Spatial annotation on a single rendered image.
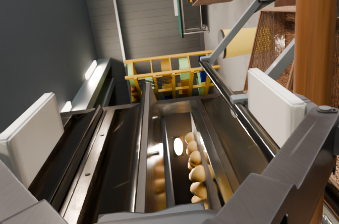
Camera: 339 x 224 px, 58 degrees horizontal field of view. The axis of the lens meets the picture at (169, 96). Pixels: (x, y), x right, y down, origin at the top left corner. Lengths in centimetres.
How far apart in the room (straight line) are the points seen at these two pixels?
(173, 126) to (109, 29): 724
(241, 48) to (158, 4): 536
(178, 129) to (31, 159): 177
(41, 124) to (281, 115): 13
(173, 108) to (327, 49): 163
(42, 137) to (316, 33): 21
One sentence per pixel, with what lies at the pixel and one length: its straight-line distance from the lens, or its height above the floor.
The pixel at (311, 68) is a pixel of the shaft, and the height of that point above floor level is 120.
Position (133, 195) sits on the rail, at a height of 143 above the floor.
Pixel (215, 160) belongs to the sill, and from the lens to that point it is 121.
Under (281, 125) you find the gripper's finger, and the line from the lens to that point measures 16.
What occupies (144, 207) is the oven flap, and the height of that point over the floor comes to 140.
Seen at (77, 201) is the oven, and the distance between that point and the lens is 112.
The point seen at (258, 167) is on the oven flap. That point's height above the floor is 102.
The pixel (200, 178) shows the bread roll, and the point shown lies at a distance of 144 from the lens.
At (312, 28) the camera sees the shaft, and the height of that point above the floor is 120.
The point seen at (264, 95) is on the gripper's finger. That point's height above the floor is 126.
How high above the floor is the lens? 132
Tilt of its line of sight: 1 degrees down
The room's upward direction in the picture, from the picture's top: 97 degrees counter-clockwise
